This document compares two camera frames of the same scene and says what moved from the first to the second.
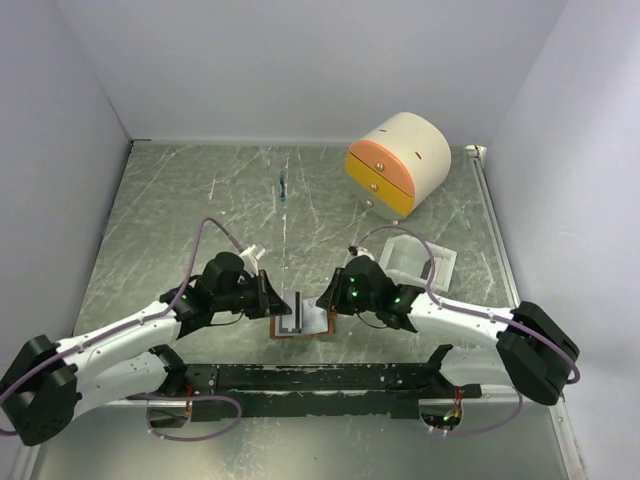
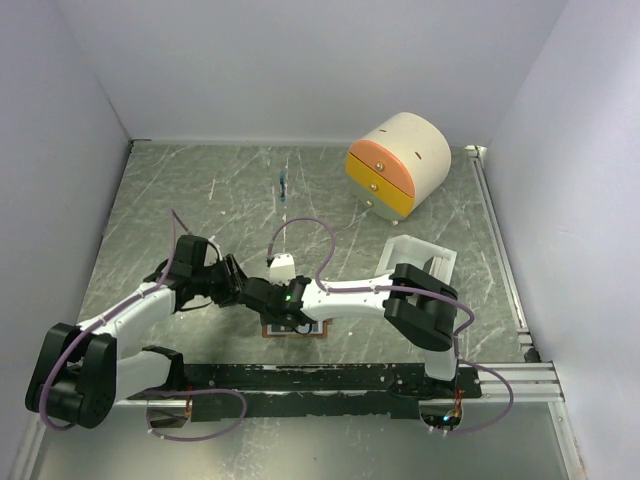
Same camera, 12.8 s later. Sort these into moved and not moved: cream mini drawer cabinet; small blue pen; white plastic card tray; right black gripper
Moved: right black gripper
Not moved: small blue pen; cream mini drawer cabinet; white plastic card tray
